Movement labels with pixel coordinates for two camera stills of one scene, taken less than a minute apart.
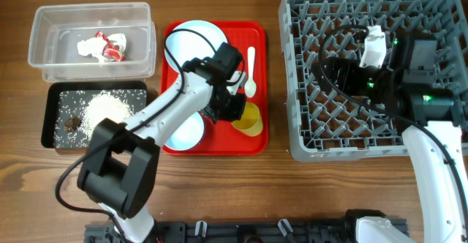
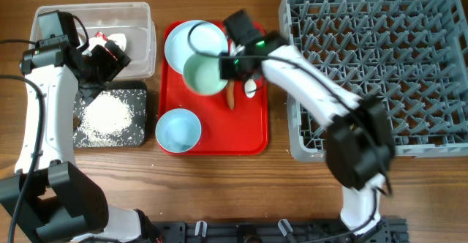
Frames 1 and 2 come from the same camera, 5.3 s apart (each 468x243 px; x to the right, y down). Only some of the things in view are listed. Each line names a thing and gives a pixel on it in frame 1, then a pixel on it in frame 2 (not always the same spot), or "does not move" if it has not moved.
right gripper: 349,68 → 226,72
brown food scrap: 72,124 does not move
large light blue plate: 186,46 does not move
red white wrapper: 110,47 does not move
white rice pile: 102,106 does not move
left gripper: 235,113 → 112,66
